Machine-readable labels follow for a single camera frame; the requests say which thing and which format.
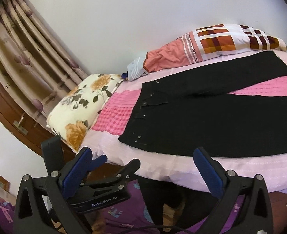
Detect floral cream pillow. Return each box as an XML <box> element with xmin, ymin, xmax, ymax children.
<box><xmin>46</xmin><ymin>74</ymin><xmax>123</xmax><ymax>153</ymax></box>

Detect orange plaid quilt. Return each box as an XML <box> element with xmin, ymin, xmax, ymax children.
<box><xmin>122</xmin><ymin>24</ymin><xmax>287</xmax><ymax>81</ymax></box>

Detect black pants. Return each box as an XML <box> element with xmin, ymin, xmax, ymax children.
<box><xmin>119</xmin><ymin>51</ymin><xmax>287</xmax><ymax>158</ymax></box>

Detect beige floral curtain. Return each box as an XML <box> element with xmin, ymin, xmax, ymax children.
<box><xmin>0</xmin><ymin>0</ymin><xmax>87</xmax><ymax>126</ymax></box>

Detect purple patterned floor mat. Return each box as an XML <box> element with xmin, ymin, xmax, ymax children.
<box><xmin>0</xmin><ymin>178</ymin><xmax>246</xmax><ymax>234</ymax></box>

